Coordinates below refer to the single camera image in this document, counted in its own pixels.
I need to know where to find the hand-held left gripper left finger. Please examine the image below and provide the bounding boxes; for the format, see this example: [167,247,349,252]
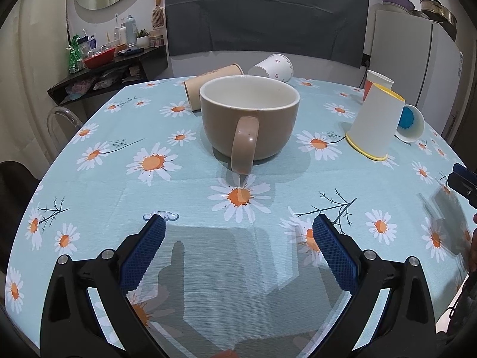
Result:
[40,215,166,358]

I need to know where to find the metal cooking pot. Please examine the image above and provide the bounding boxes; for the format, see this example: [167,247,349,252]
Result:
[420,0,457,27]

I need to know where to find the white patterned paper cup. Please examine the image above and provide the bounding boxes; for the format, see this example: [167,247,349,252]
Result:
[248,54,294,83]

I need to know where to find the orange and white paper cup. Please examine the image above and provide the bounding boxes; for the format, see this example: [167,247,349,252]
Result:
[362,69,395,103]

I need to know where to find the dark grey cloth cover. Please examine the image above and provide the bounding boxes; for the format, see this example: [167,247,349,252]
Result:
[164,0,369,68]

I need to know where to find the grey spray bottle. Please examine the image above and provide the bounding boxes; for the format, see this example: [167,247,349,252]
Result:
[125,15,137,45]

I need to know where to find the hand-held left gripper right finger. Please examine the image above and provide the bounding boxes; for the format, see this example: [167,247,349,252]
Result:
[312,214,437,358]

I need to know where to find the white yellow-rimmed paper cup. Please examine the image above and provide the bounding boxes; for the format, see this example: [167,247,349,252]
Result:
[345,83,405,162]

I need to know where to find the daisy print tablecloth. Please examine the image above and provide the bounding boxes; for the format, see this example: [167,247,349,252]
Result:
[5,76,474,358]

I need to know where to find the dark wall shelf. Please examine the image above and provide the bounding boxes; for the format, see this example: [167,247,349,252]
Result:
[47,45,168,106]

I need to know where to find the green packet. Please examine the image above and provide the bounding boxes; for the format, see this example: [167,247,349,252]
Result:
[68,34,84,74]

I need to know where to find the purple pot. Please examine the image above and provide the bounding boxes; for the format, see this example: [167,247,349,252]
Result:
[380,0,415,13]

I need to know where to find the wooden hairbrush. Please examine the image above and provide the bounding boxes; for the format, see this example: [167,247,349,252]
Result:
[151,0,165,29]

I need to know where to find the brown ceramic cup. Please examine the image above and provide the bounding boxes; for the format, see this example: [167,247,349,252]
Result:
[200,75,301,175]

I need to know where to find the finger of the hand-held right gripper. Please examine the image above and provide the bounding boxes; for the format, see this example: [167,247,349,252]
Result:
[447,163,477,208]

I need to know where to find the clear plastic chair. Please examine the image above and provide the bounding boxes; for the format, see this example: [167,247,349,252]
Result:
[47,106,84,146]

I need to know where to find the dark chair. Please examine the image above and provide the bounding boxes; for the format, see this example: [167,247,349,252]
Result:
[0,161,41,280]

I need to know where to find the white refrigerator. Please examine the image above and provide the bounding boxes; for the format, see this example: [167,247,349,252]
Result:
[367,9,463,135]

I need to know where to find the red bowl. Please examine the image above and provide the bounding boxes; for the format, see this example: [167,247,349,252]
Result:
[83,49,115,70]

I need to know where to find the white blue-lined paper cup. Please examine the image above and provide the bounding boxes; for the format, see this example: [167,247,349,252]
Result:
[396,104,426,143]

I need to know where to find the tan paper cup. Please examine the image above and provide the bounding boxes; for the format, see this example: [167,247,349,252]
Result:
[183,63,244,111]

